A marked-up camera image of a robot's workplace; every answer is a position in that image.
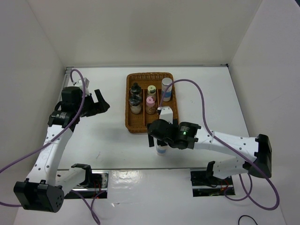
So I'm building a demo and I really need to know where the black-capped white spice bottle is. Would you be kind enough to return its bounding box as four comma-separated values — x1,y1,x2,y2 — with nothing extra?
129,95,142,114

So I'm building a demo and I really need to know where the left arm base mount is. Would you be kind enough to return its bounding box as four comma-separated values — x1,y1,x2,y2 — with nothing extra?
72,170,109,199

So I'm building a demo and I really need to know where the aluminium table edge rail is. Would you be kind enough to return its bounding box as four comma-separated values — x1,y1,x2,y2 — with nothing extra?
62,67,74,88

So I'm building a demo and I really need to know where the black-capped brown spice bottle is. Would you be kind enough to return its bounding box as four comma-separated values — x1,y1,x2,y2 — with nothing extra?
130,82,142,97

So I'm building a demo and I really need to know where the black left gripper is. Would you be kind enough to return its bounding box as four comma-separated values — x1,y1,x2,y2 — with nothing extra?
75,89,110,117

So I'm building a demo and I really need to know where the pink-capped spice bottle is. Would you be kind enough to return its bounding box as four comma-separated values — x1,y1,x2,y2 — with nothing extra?
145,96,156,114

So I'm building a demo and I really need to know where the brown wicker cutlery tray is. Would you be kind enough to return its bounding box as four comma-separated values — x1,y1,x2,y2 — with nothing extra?
125,72,173,134

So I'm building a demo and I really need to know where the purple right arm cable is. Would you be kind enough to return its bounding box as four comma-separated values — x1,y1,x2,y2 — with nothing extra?
158,79,280,210

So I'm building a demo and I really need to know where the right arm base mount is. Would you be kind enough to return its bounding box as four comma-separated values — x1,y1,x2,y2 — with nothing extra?
190,170,235,197

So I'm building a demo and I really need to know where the black cable on floor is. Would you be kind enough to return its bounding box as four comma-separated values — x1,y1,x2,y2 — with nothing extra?
238,215,258,225

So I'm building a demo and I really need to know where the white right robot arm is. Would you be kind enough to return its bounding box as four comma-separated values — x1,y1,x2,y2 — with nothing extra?
147,119,272,184

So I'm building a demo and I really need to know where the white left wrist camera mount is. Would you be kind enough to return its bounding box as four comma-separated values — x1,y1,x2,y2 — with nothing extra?
72,77,90,96

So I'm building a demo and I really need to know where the silver-capped blue label shaker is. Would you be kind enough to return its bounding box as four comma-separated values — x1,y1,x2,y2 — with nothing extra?
161,77,173,102

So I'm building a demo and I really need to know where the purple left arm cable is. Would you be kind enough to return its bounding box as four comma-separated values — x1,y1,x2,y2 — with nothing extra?
0,69,101,225

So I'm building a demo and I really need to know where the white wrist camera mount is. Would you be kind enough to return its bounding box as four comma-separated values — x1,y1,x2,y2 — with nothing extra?
72,77,90,96
157,106,173,124

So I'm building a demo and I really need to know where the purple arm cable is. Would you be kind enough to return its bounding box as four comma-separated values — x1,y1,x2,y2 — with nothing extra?
158,79,280,210
0,69,101,225

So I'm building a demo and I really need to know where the green-capped white spice bottle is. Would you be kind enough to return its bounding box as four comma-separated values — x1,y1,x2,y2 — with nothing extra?
147,85,157,101

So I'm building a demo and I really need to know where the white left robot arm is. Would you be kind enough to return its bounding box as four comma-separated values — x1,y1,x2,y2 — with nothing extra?
14,86,110,213

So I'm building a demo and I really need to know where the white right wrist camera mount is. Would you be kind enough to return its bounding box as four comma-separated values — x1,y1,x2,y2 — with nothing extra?
157,106,173,124

